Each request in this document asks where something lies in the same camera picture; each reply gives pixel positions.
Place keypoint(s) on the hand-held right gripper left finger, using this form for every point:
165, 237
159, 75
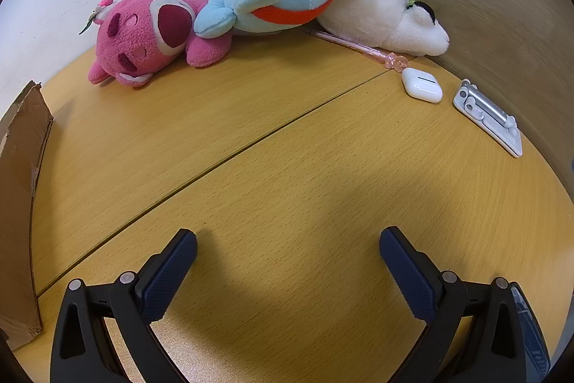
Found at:
168, 275

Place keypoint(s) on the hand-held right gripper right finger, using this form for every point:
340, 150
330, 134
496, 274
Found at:
406, 271

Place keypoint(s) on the cardboard box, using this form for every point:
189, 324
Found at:
18, 208

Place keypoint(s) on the wooden desktop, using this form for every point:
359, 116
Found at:
291, 185

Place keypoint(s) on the white silver phone stand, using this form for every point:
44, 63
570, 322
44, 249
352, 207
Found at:
489, 114

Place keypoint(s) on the white earbuds case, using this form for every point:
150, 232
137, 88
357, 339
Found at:
421, 86

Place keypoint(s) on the pink pen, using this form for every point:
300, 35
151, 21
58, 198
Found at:
354, 45

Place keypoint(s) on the pink plush bear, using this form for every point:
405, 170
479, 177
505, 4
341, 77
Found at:
134, 33

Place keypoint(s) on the wooden desk partition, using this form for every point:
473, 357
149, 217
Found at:
493, 6

